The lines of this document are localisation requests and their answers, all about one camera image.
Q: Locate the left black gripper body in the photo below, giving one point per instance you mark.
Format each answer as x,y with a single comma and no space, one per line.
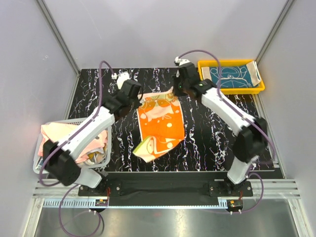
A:
136,103

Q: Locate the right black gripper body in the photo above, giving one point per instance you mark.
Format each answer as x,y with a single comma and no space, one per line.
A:
180,87

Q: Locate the orange white patterned towel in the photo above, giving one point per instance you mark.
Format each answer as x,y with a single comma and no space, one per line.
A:
161,125

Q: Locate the teal beige Doraemon towel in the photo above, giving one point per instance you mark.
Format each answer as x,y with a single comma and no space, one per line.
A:
232,77

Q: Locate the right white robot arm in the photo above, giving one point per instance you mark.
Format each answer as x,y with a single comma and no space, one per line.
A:
249,143

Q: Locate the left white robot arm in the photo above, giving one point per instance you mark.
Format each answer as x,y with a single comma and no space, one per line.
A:
59,158

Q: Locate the yellow plastic tray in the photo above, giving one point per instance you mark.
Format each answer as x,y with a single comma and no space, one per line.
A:
238,62

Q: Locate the grey plastic laundry basket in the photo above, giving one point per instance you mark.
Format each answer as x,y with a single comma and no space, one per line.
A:
95,155

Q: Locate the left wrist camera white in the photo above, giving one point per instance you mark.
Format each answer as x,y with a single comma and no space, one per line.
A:
122,77

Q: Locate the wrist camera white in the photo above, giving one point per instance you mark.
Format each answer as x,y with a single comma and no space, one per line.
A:
179,62
122,77

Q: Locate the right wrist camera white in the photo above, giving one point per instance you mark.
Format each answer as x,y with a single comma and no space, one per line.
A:
179,62

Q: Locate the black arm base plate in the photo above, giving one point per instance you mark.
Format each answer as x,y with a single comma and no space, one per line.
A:
213,183

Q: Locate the aluminium frame rail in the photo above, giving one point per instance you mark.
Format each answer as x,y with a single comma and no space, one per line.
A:
64,197

